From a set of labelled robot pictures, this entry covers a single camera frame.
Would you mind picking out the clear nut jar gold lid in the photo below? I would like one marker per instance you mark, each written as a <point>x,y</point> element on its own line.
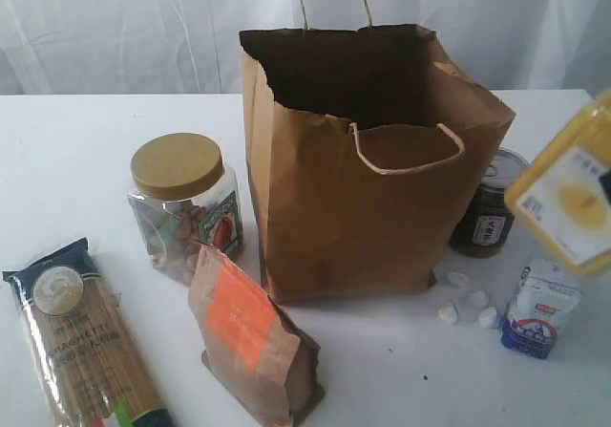
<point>184,196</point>

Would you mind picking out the dark tea can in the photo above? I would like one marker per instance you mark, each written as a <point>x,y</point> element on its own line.
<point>483,230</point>

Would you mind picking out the yellow box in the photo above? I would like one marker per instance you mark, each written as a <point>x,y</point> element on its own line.
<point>564,196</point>

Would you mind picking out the brown paper shopping bag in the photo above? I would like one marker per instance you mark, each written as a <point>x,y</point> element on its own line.
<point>363,151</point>

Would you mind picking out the white printed snack pouch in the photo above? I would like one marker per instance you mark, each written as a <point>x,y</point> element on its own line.
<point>540,308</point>

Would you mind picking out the kraft pouch orange label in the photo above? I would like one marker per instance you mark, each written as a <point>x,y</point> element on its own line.
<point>252,347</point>

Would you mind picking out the spaghetti packet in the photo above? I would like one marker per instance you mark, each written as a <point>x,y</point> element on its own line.
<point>86,360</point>

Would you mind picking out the white backdrop curtain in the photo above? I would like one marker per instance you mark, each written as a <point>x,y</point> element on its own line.
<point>192,46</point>

